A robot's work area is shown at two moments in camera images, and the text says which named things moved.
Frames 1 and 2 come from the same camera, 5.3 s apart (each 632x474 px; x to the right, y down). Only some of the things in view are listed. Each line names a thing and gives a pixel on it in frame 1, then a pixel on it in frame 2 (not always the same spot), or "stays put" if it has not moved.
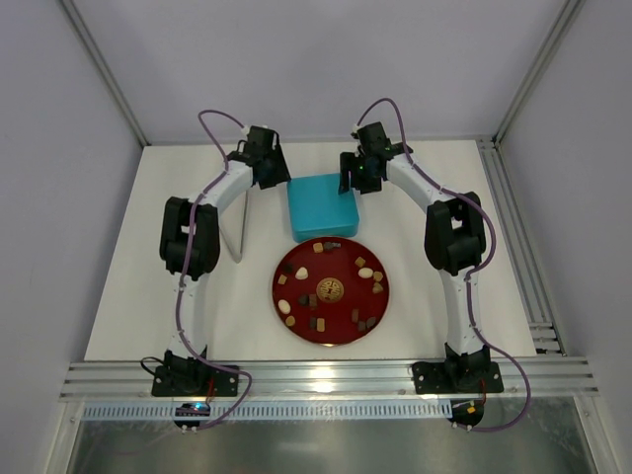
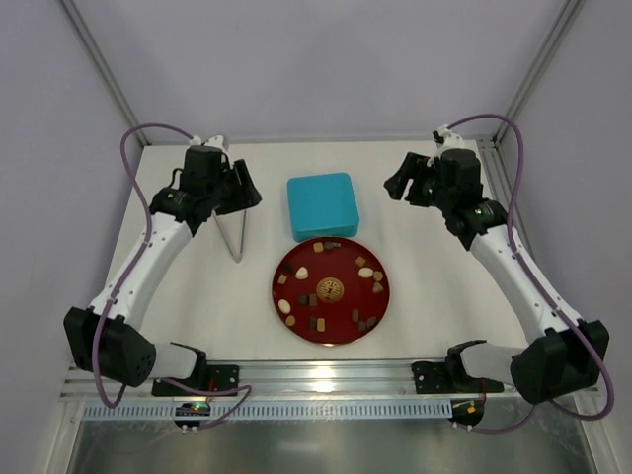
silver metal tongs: [233, 218] stays put
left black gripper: [276, 169] to [235, 183]
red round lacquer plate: [331, 291] stays put
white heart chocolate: [301, 274] stays put
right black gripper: [355, 176] to [412, 177]
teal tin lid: [315, 202] stays put
